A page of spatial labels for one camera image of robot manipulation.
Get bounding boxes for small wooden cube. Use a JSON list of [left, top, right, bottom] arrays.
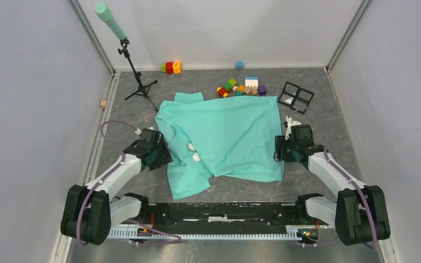
[[99, 100, 107, 109]]

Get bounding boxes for colourful toy brick train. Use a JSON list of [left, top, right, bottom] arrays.
[[217, 78, 245, 98]]

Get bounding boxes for white cable duct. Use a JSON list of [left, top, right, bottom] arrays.
[[107, 225, 302, 241]]

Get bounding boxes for teal t-shirt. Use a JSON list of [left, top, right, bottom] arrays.
[[155, 93, 285, 200]]

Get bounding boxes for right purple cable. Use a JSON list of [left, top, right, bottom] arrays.
[[288, 106, 379, 251]]

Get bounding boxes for black tripod stand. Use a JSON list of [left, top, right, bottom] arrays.
[[117, 37, 158, 112]]

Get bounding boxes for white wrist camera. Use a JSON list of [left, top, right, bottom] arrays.
[[284, 116, 301, 140], [135, 127, 155, 136]]

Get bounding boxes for purple cube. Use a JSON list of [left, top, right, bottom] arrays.
[[257, 85, 267, 96]]

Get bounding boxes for purple cable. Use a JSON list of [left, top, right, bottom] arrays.
[[76, 120, 182, 247], [288, 106, 379, 251]]

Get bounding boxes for red orange green toy rings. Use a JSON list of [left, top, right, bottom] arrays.
[[161, 61, 182, 75]]

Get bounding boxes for blue white block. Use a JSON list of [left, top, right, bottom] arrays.
[[244, 76, 259, 89]]

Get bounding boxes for left black display case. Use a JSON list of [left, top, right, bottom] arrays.
[[277, 81, 300, 107]]

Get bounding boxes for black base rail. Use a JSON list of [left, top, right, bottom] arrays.
[[126, 202, 326, 235]]

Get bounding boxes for blue round toy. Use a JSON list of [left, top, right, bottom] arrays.
[[234, 61, 244, 70]]

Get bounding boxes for small tan wooden blocks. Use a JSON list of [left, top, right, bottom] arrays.
[[243, 87, 259, 96]]

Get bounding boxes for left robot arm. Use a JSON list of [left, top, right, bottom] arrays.
[[60, 128, 172, 245]]

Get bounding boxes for black display case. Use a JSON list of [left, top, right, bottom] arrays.
[[291, 88, 315, 114], [277, 81, 300, 107]]

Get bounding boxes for green microphone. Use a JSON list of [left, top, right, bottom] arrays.
[[94, 2, 127, 41]]

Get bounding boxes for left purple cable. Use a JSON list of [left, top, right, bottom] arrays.
[[76, 120, 182, 247]]

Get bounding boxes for right black display case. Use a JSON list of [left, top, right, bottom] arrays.
[[291, 88, 315, 114]]

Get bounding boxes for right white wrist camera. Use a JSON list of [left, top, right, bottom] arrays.
[[284, 116, 301, 140]]

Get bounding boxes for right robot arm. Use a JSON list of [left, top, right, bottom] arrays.
[[274, 120, 391, 247]]

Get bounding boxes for yellow landscape brooch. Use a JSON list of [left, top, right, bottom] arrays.
[[192, 152, 201, 162]]

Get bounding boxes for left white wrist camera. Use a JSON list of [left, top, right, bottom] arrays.
[[135, 127, 155, 136]]

